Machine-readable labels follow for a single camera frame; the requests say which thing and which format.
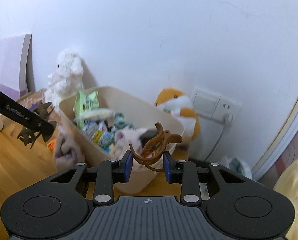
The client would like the brown hair claw clip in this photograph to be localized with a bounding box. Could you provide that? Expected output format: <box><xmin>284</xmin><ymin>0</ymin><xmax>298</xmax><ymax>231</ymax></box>
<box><xmin>129</xmin><ymin>122</ymin><xmax>183</xmax><ymax>172</ymax></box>

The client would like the beige purple sock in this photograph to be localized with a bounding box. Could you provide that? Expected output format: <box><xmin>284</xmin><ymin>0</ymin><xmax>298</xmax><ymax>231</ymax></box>
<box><xmin>53</xmin><ymin>126</ymin><xmax>85</xmax><ymax>171</ymax></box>

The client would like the green plaid scrunchie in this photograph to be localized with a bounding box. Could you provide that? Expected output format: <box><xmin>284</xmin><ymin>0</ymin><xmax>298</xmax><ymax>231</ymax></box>
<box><xmin>111</xmin><ymin>112</ymin><xmax>134</xmax><ymax>132</ymax></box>

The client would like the orange cloth scrunchie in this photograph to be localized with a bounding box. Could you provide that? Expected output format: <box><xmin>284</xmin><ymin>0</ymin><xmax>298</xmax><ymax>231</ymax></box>
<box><xmin>47</xmin><ymin>139</ymin><xmax>56</xmax><ymax>151</ymax></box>

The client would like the beige plastic storage bin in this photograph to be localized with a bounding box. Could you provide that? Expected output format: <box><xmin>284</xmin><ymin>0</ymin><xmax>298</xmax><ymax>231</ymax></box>
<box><xmin>57</xmin><ymin>86</ymin><xmax>185</xmax><ymax>195</ymax></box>

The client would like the purple floral table runner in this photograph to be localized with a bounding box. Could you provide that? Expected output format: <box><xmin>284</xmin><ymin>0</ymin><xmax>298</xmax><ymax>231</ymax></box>
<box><xmin>16</xmin><ymin>89</ymin><xmax>54</xmax><ymax>119</ymax></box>

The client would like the lilac box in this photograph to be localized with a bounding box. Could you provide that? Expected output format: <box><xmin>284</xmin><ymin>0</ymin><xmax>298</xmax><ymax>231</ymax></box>
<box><xmin>0</xmin><ymin>34</ymin><xmax>32</xmax><ymax>100</ymax></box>

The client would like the blue white snack packet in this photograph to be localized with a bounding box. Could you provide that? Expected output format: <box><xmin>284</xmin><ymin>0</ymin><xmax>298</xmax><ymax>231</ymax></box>
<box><xmin>81</xmin><ymin>120</ymin><xmax>115</xmax><ymax>152</ymax></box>

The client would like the light blue pillow bundle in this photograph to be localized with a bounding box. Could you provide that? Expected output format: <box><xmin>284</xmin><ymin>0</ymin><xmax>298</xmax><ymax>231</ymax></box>
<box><xmin>218</xmin><ymin>155</ymin><xmax>253</xmax><ymax>179</ymax></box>

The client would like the orange white plush hamster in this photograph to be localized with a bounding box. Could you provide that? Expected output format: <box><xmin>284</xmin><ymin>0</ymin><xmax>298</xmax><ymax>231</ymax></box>
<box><xmin>154</xmin><ymin>88</ymin><xmax>200</xmax><ymax>149</ymax></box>

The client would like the white plush bunny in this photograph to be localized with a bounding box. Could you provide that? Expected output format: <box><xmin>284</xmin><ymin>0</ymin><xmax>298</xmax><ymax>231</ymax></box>
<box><xmin>44</xmin><ymin>49</ymin><xmax>84</xmax><ymax>113</ymax></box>

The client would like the green snack packet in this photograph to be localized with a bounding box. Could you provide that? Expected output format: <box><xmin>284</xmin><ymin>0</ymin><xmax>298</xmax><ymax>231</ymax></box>
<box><xmin>74</xmin><ymin>90</ymin><xmax>99</xmax><ymax>128</ymax></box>

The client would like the white plug with cable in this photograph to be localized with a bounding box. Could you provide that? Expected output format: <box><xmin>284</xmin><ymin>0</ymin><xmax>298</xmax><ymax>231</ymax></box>
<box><xmin>204</xmin><ymin>112</ymin><xmax>235</xmax><ymax>163</ymax></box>

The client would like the white wall switch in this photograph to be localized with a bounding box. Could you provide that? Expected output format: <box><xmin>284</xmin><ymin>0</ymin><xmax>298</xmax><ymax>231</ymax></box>
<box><xmin>192</xmin><ymin>87</ymin><xmax>221</xmax><ymax>119</ymax></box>

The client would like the white wall socket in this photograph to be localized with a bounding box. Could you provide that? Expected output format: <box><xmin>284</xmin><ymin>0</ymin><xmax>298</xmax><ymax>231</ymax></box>
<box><xmin>211</xmin><ymin>96</ymin><xmax>242</xmax><ymax>126</ymax></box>

